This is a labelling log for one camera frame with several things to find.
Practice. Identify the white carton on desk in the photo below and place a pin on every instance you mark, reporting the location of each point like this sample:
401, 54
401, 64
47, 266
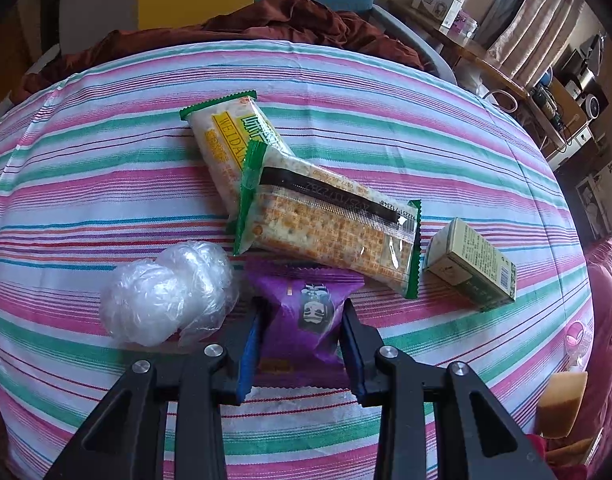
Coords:
442, 11

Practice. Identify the purple snack packet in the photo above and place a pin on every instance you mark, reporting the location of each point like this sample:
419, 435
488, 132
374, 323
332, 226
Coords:
300, 342

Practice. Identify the yellow sponge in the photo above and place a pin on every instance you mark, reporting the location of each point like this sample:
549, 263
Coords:
559, 404

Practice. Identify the cracker packet green edges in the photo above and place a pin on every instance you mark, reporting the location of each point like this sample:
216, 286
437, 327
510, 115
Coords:
304, 211

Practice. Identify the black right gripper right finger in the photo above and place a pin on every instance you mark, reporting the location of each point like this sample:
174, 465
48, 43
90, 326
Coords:
476, 437

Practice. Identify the rice cracker packet yellow label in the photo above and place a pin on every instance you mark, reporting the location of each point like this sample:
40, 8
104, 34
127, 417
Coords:
222, 128

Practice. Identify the pink quilt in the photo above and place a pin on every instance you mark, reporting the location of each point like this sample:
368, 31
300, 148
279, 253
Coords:
596, 411

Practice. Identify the white plastic bag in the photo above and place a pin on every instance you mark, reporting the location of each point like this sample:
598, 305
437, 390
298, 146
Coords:
187, 290

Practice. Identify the green paper box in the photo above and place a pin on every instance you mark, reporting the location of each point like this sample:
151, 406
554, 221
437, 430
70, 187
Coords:
465, 260

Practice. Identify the wooden desk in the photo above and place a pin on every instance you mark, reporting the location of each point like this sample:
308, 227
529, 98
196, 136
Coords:
559, 126

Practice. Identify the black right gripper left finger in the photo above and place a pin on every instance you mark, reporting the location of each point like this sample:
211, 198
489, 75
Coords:
124, 435

